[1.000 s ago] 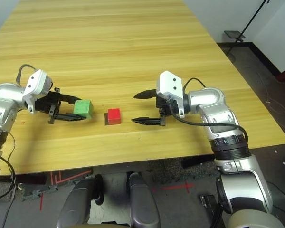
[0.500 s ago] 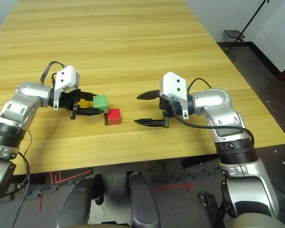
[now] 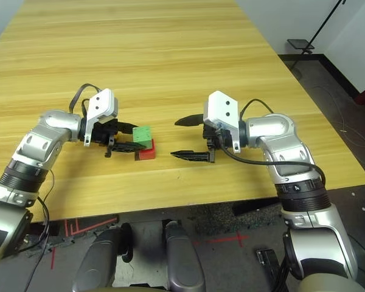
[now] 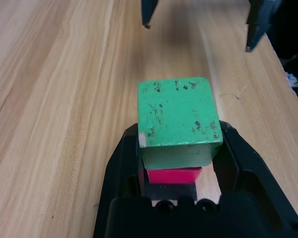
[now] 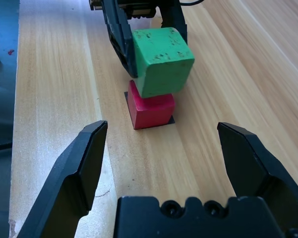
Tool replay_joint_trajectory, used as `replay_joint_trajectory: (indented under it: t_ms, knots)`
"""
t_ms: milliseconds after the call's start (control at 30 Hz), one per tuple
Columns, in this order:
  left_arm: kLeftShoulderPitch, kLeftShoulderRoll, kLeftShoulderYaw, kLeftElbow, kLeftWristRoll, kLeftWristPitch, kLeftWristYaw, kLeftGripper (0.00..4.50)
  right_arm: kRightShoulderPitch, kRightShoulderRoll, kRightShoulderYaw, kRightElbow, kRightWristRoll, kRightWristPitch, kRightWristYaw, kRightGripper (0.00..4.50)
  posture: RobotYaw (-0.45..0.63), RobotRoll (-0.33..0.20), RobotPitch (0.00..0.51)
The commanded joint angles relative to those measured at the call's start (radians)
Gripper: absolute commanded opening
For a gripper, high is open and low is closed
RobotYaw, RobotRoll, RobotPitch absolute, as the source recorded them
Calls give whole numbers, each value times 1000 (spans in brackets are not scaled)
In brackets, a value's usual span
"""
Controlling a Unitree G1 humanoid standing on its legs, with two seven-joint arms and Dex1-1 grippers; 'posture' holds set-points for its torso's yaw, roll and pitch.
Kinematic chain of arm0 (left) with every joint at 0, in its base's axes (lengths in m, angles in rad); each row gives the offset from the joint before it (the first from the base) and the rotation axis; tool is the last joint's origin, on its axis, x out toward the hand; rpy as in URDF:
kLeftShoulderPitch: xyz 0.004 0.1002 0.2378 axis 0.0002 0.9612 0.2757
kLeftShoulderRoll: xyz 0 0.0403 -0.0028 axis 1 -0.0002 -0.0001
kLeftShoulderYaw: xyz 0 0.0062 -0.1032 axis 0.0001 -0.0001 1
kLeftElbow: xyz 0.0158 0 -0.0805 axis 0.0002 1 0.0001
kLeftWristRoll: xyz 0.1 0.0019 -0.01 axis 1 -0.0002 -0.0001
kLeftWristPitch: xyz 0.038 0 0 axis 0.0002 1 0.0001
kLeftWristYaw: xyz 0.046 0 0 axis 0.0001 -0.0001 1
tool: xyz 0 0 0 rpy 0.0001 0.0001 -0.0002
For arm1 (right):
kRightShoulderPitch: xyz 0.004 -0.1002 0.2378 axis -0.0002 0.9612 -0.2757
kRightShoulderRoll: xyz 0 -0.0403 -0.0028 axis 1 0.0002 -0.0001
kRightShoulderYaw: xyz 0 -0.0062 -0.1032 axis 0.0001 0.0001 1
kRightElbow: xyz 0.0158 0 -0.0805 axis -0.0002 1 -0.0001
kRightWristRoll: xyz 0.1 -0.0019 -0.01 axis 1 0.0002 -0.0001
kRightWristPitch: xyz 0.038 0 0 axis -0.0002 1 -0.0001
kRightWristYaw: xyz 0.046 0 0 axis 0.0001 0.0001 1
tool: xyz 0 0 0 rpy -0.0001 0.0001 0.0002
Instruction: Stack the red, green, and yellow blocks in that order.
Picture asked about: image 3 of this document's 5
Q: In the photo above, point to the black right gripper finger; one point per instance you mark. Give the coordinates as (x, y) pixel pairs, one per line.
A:
(191, 156)
(190, 121)

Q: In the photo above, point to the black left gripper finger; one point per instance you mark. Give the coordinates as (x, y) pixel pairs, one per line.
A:
(126, 147)
(126, 127)

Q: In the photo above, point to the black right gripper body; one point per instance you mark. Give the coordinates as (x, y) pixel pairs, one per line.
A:
(216, 140)

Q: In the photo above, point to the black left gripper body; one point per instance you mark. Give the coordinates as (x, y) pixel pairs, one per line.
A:
(102, 134)

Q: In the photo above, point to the green wooden block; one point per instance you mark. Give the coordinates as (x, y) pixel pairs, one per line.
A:
(143, 135)

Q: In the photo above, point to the red wooden block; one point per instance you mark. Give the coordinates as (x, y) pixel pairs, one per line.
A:
(148, 153)

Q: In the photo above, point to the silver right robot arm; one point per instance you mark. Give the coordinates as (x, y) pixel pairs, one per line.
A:
(292, 152)

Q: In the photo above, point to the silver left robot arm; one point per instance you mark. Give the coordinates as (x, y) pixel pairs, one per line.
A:
(39, 143)

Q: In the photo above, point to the speckled floor mat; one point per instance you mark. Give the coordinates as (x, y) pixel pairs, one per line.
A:
(225, 217)

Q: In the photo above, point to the black mat with red lines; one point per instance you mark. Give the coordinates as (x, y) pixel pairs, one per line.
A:
(91, 223)

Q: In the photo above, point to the grey right robot leg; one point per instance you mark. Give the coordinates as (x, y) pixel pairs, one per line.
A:
(184, 258)

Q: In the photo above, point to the grey robot leg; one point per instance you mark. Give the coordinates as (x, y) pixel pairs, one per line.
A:
(97, 261)
(184, 258)

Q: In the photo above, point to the grey left robot leg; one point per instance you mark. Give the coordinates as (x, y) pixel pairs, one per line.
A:
(97, 261)

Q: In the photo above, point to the black stand with tray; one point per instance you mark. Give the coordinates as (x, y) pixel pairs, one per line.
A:
(301, 45)

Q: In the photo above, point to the black box on floor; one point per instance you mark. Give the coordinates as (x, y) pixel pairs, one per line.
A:
(269, 261)

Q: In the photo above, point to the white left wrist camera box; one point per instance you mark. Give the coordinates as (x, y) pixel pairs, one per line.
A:
(102, 105)

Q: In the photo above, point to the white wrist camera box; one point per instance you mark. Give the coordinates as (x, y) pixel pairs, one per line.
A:
(222, 111)
(102, 105)

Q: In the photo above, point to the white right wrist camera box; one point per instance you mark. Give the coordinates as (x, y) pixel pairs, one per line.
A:
(222, 111)

